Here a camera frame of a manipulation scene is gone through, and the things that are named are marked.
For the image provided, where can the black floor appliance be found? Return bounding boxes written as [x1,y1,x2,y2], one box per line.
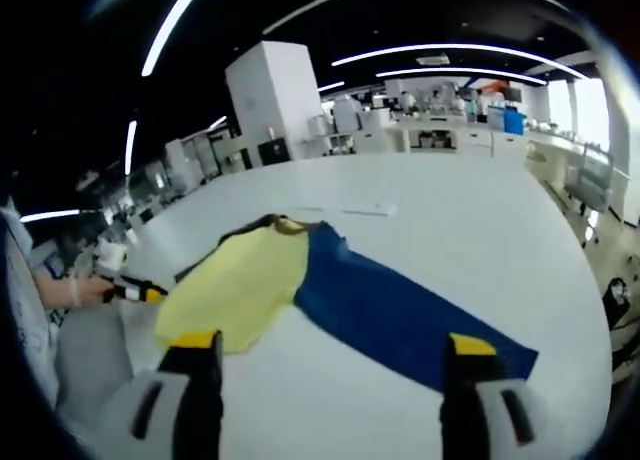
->
[257,136,291,167]

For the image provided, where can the person's white printed shirt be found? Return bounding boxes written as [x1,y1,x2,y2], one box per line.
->
[0,199,62,409]

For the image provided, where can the white lab counter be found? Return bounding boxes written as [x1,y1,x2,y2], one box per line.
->
[324,114,532,156]

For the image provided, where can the person's grey trousers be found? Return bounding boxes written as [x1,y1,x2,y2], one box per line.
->
[54,304,137,414]

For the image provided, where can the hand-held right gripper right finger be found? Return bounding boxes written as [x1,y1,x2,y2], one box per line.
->
[437,332,551,460]

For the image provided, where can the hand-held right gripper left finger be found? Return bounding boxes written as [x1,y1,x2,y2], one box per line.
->
[99,329,226,460]

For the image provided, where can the white template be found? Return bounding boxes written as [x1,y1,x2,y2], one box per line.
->
[294,203,399,218]

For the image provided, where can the blue storage bin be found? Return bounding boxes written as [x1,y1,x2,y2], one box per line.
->
[502,110,526,135]

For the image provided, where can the long ceiling light strip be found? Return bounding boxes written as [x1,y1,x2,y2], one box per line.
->
[331,43,590,80]
[374,66,550,87]

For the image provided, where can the yellow garment with dark sleeves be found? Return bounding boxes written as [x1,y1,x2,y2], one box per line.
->
[152,213,540,396]

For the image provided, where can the person's left hand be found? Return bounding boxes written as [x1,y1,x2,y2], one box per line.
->
[69,274,115,307]

